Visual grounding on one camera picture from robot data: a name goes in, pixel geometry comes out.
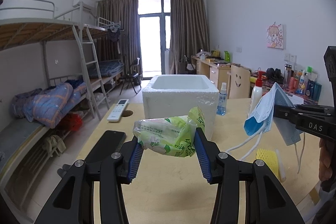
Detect blue face mask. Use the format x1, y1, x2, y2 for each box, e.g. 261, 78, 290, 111
225, 82, 306, 175

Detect yellow foam net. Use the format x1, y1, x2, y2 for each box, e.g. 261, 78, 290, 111
256, 148, 280, 178

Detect green tissue pack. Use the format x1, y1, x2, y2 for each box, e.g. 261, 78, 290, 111
133, 106, 205, 157

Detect right hand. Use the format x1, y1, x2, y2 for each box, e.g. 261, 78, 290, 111
318, 138, 335, 191

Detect steel water bottle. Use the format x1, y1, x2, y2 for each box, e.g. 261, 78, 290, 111
283, 63, 292, 88

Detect white lotion pump bottle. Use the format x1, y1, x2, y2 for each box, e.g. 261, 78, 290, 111
248, 71, 265, 115

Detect black headphones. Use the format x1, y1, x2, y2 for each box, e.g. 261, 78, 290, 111
265, 68, 284, 84

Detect wooden smiley chair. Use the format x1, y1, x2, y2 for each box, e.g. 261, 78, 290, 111
228, 65, 251, 99

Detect blue spray bottle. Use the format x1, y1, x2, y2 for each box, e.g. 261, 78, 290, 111
217, 82, 227, 116

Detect red bag under bed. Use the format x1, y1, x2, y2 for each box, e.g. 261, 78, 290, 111
59, 113, 83, 131

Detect wooden desk with drawers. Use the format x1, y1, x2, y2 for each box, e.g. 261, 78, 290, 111
191, 54, 251, 94

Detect green box on desk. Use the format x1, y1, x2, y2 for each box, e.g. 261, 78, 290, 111
224, 51, 232, 63

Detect white remote control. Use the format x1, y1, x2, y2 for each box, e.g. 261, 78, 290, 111
107, 99, 129, 122

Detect blue plaid quilt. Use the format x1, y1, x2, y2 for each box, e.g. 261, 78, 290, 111
10, 80, 87, 128

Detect metal bunk bed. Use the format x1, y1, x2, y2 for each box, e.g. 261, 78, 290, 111
1, 0, 124, 207

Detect white foam box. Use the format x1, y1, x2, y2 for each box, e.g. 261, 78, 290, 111
142, 75, 219, 140

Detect right brown curtain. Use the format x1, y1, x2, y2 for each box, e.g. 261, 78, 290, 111
169, 0, 210, 75

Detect brown curtain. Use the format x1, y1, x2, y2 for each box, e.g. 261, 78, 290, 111
97, 0, 141, 71
169, 0, 210, 75

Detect blue folded bedding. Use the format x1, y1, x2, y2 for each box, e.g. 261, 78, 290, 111
88, 60, 124, 79

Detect black folding chair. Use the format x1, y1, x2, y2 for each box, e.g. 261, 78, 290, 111
120, 57, 140, 94

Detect left brown curtain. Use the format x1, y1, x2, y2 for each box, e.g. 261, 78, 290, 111
97, 0, 141, 71

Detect white air conditioner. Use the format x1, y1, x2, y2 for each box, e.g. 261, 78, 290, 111
72, 0, 96, 10

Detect anime wall picture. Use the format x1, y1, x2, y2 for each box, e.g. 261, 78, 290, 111
266, 22, 284, 50

